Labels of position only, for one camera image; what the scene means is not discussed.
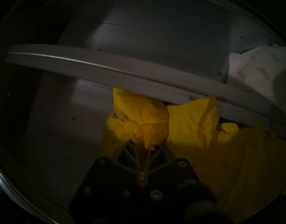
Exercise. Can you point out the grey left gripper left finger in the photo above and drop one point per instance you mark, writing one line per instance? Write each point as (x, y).
(110, 190)

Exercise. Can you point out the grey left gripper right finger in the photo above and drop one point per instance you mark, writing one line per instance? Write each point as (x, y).
(173, 186)

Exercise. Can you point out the yellow sanitary pad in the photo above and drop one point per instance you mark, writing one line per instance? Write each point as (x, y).
(140, 118)
(194, 123)
(238, 167)

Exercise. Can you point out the stainless steel dispenser cabinet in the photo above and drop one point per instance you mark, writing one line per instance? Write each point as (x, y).
(157, 39)

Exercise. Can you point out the white wrapped sanitary pad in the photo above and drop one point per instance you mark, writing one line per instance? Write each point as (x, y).
(262, 71)

